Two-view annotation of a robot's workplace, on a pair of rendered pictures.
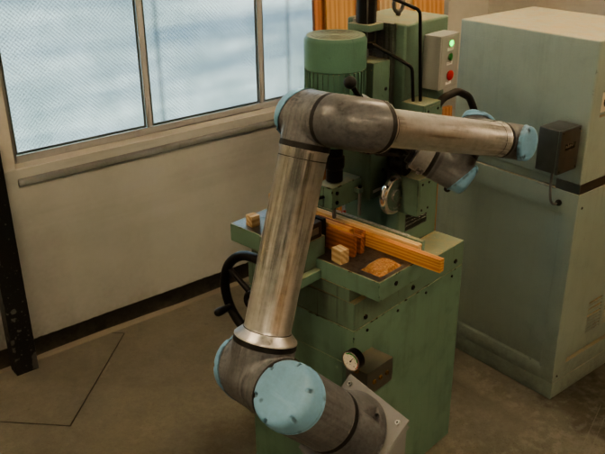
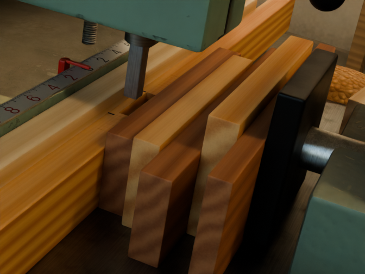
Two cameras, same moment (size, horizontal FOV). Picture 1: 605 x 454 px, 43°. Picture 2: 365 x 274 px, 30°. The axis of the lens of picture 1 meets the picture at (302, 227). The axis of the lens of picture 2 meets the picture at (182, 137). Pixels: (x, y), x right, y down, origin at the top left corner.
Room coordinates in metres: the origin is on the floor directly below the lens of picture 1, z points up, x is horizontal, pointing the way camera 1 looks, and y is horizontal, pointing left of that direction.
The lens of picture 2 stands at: (2.31, 0.27, 1.12)
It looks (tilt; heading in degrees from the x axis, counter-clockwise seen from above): 26 degrees down; 245
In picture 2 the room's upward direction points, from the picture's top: 10 degrees clockwise
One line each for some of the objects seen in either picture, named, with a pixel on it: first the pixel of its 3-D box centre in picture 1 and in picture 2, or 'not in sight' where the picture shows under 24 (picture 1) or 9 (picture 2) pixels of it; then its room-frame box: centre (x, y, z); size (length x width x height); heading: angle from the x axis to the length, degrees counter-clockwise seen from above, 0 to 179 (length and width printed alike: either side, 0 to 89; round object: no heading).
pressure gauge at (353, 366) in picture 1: (354, 361); not in sight; (1.85, -0.14, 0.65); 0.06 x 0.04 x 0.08; 47
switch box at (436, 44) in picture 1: (440, 59); not in sight; (2.32, -0.42, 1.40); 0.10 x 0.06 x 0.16; 137
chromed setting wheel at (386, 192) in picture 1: (392, 195); not in sight; (2.19, -0.28, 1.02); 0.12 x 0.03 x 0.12; 137
